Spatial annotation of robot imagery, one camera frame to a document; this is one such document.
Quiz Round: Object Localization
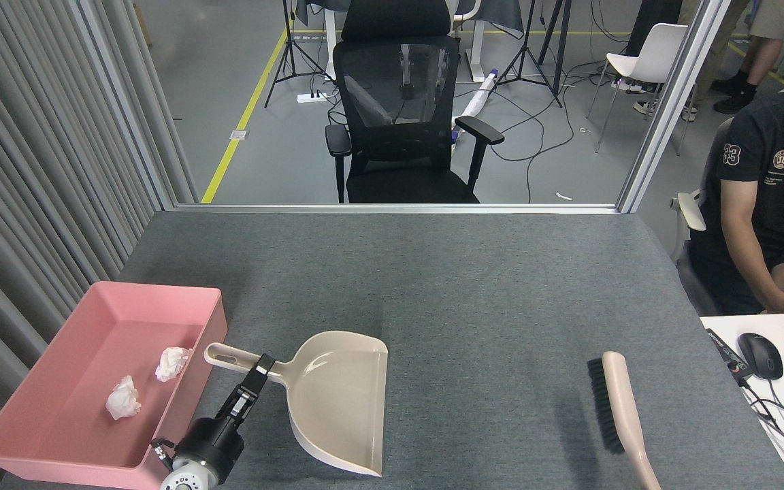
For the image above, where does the black computer mouse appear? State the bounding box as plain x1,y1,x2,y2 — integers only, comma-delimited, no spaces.
737,332,784,380

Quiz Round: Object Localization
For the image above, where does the pink plastic bin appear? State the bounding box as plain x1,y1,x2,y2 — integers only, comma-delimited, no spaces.
0,281,228,489

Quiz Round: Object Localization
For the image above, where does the black desk cable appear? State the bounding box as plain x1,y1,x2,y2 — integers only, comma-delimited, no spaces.
739,378,784,455

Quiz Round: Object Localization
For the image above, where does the white paper ball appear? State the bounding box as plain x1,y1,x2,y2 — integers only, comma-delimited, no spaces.
105,375,142,421
155,347,192,382

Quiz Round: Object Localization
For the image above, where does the grey slatted curtain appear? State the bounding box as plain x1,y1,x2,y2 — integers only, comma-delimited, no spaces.
0,0,199,490

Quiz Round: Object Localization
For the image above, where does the beige plastic dustpan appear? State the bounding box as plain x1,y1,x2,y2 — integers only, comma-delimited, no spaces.
203,331,389,477

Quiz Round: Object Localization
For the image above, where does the black floor cable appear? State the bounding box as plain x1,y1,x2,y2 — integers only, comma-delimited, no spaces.
491,85,575,203

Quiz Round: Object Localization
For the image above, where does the white rolled sheet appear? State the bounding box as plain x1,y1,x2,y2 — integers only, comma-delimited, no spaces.
451,68,500,154

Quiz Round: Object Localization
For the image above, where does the silver frame post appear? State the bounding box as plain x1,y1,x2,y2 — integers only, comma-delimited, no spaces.
617,0,733,214

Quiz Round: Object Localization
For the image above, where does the white plastic chair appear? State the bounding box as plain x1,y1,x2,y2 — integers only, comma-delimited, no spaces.
586,23,698,156

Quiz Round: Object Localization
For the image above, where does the standing person with white shoes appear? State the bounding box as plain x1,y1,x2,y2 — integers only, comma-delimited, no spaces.
633,0,726,122

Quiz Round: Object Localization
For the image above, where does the seated person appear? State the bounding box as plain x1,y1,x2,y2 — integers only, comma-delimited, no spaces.
688,78,784,315

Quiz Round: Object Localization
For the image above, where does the beige brush with black bristles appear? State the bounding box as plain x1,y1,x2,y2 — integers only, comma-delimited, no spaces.
587,351,662,490

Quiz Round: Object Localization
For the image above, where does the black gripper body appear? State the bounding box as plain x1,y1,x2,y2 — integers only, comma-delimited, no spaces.
173,415,246,478

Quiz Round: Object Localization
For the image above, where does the black mesh office chair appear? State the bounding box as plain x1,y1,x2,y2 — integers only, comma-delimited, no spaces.
325,0,506,204

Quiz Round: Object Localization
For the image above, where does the black tripod stand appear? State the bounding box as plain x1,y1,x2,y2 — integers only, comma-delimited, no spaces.
264,0,328,108
497,0,564,108

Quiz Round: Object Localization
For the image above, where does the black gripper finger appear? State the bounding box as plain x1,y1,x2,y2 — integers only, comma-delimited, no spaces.
212,353,277,436

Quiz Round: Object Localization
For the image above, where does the grey office chair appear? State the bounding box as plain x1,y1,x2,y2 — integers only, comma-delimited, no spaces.
670,117,733,317

